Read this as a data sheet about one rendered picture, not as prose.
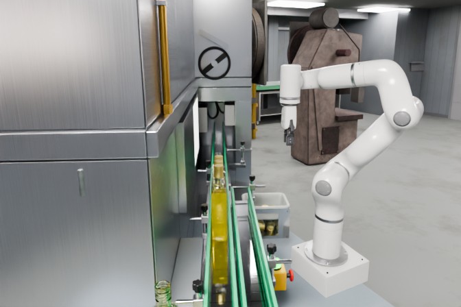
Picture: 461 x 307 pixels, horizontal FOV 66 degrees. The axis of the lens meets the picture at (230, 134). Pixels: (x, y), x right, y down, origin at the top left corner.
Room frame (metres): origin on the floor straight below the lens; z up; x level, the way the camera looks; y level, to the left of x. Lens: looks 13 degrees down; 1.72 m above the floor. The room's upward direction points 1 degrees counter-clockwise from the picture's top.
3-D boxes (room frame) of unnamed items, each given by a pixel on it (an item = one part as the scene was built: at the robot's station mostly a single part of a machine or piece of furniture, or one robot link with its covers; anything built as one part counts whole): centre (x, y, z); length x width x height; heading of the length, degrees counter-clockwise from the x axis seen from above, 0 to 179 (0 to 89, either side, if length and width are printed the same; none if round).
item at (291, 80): (1.47, -0.25, 1.61); 0.09 x 0.08 x 0.13; 147
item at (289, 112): (1.47, -0.25, 1.47); 0.10 x 0.07 x 0.11; 2
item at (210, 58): (2.34, 0.10, 1.66); 0.21 x 0.05 x 0.21; 92
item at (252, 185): (1.53, -0.07, 1.12); 0.17 x 0.03 x 0.12; 92
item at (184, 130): (1.66, 0.19, 1.32); 0.90 x 0.03 x 0.34; 2
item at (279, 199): (1.64, -0.17, 0.97); 0.22 x 0.17 x 0.09; 92
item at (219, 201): (1.21, 0.04, 1.16); 0.06 x 0.06 x 0.21; 1
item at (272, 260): (0.93, -0.14, 1.11); 0.07 x 0.04 x 0.13; 92
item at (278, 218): (1.64, -0.14, 0.92); 0.27 x 0.17 x 0.15; 92
